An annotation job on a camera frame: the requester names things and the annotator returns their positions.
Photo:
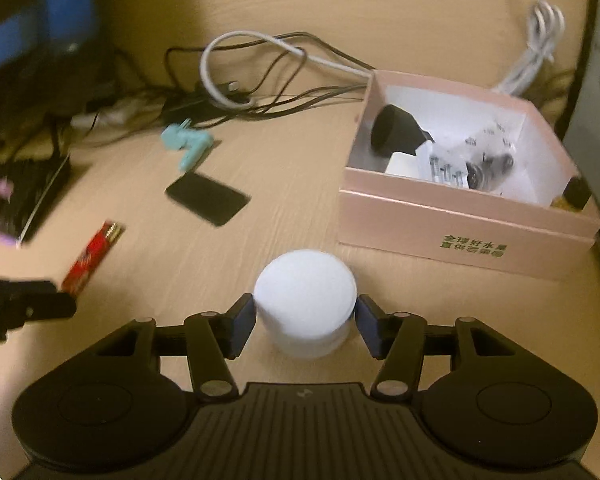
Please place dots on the black keyboard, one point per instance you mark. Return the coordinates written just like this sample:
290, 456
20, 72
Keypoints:
35, 185

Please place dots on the amber liquid bottle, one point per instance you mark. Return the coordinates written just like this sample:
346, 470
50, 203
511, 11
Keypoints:
575, 192

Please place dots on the red lighter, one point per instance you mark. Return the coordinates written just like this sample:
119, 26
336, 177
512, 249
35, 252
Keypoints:
92, 257

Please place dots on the computer monitor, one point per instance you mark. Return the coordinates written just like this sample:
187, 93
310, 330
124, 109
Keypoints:
55, 10

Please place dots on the white round jar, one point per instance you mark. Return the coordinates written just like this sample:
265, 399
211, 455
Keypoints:
305, 300

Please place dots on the teal plastic tool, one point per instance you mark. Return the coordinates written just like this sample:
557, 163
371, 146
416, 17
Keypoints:
192, 147

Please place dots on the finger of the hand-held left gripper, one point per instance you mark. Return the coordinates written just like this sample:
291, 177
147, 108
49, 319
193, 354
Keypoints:
30, 302

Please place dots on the black smartphone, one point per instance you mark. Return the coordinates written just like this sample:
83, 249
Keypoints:
207, 197

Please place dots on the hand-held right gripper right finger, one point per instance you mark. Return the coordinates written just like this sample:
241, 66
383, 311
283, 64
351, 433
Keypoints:
369, 325

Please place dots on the clear bag of screws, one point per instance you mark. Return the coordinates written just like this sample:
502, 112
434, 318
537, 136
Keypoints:
480, 160

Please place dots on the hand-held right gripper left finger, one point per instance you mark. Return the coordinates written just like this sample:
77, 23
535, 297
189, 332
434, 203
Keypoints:
245, 325

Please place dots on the white cube charger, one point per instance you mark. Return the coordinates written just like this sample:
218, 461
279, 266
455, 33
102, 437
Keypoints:
402, 165

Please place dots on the pink cardboard box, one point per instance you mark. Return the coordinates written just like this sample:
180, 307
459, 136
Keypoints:
430, 225

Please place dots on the black round object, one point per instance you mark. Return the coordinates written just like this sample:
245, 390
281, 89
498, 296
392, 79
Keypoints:
395, 130

